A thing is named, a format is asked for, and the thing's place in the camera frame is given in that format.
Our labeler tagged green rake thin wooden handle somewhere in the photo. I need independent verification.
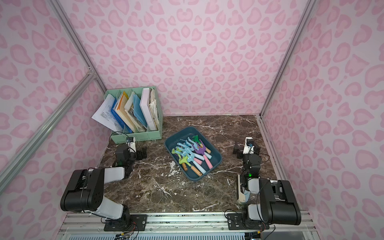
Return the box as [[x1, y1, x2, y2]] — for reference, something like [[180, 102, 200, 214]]
[[192, 135, 212, 154]]

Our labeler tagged teal plastic storage box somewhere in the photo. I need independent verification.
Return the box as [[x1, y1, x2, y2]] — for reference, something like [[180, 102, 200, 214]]
[[165, 127, 223, 182]]

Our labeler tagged purple rake pink handle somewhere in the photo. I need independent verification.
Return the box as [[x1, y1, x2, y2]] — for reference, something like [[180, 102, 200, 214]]
[[191, 141, 213, 169], [183, 145, 205, 165]]

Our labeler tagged blue rake yellow handle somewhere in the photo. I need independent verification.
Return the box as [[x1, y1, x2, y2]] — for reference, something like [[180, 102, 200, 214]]
[[172, 150, 188, 172]]

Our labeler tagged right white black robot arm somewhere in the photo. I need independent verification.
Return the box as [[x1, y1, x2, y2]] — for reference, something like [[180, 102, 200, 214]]
[[228, 137, 302, 229]]

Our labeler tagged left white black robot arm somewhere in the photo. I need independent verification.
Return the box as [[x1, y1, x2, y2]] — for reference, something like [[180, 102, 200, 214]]
[[60, 144, 147, 225]]

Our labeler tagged green file organizer crate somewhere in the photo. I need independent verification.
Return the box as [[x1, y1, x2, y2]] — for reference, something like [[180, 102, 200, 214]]
[[104, 86, 163, 144]]

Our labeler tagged white book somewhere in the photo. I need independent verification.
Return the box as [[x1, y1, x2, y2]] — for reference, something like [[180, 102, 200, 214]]
[[140, 88, 158, 132]]

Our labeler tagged light blue folder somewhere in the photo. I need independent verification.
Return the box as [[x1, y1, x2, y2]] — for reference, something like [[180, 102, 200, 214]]
[[133, 94, 148, 129]]

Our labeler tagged orange beige folder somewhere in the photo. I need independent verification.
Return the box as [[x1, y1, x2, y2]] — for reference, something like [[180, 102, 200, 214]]
[[114, 91, 137, 133]]

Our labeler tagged white printed paper sheet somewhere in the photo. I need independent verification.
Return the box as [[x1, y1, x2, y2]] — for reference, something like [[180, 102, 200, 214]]
[[92, 94, 123, 132]]

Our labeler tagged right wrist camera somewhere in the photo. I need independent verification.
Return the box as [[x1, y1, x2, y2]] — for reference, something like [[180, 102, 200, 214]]
[[243, 137, 261, 155]]

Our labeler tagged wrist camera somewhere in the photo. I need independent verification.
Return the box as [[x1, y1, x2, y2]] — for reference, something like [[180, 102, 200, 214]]
[[243, 137, 261, 155], [126, 137, 137, 153]]

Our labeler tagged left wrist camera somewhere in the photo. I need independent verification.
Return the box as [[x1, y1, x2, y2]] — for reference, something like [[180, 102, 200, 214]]
[[126, 137, 137, 153]]

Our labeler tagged light blue rake white handle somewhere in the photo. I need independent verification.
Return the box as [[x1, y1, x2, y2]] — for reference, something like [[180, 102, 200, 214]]
[[177, 137, 212, 161]]

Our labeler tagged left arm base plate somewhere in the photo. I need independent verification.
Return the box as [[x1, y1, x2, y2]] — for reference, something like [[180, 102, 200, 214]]
[[104, 214, 148, 232]]

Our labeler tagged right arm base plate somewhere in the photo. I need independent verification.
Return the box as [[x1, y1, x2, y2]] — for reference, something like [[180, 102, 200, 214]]
[[225, 213, 270, 231]]

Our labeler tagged aluminium front rail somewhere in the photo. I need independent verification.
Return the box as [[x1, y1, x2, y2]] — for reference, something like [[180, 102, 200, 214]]
[[57, 211, 320, 240]]

